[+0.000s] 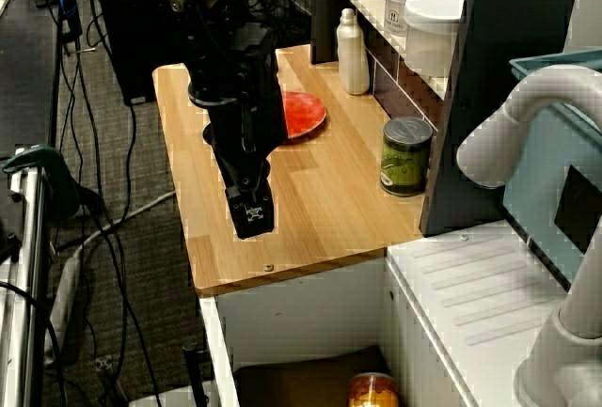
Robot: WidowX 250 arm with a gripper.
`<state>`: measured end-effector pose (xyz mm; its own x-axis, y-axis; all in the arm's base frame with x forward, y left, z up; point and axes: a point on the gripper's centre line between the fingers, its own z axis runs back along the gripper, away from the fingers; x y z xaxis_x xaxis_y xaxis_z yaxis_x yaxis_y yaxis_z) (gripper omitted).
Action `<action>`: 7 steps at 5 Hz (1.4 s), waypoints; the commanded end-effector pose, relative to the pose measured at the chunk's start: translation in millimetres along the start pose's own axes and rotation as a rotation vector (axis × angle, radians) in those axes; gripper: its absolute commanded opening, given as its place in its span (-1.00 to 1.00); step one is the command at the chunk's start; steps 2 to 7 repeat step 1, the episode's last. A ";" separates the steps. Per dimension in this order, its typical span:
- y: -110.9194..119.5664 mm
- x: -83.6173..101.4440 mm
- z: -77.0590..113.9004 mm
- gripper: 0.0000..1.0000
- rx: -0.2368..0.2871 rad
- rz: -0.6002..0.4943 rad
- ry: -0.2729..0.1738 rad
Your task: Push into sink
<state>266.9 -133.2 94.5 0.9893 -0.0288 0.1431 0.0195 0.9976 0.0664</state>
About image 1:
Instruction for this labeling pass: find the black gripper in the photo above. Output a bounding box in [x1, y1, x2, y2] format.
[187, 44, 289, 241]

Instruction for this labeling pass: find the orange soup can grey lid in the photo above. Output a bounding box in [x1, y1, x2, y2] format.
[346, 371, 402, 407]

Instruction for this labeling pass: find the white toy sink unit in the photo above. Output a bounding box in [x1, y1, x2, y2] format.
[198, 219, 584, 407]

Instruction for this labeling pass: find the wooden countertop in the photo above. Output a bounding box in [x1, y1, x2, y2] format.
[151, 43, 441, 296]

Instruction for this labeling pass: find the red round plate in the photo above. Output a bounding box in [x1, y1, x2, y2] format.
[279, 90, 328, 141]

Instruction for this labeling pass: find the green can grey lid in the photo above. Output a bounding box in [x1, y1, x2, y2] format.
[379, 116, 435, 197]

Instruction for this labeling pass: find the black computer case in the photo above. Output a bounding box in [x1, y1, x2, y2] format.
[92, 0, 194, 107]

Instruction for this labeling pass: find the white plastic bottle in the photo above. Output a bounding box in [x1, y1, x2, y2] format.
[336, 8, 372, 97]

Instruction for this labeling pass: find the green clamp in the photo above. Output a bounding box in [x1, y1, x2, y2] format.
[1, 143, 82, 221]

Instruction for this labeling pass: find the white power strip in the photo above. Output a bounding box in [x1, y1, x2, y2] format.
[43, 245, 85, 367]

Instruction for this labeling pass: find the grey toy faucet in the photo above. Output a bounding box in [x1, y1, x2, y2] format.
[455, 63, 602, 407]

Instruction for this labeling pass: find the plain white lidded jar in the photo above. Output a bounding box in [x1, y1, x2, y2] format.
[403, 0, 467, 77]

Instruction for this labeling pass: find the dark kitchen shelf unit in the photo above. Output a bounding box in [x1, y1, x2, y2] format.
[309, 0, 585, 239]

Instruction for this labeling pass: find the teal plastic bin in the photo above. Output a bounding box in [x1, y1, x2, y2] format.
[501, 48, 602, 291]

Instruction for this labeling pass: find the white cable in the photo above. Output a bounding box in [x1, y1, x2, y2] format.
[70, 189, 178, 258]

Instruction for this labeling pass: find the black cable looped at case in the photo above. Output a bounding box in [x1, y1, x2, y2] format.
[55, 99, 140, 251]

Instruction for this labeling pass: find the long black cable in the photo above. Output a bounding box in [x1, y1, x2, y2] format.
[59, 39, 164, 407]

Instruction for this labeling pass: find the black upright post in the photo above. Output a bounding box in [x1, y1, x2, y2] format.
[182, 338, 211, 407]

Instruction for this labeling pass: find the aluminium frame rail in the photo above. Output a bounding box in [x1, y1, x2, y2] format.
[0, 147, 49, 407]

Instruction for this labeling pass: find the thick black cable at rail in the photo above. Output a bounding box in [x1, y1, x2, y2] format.
[0, 279, 68, 407]

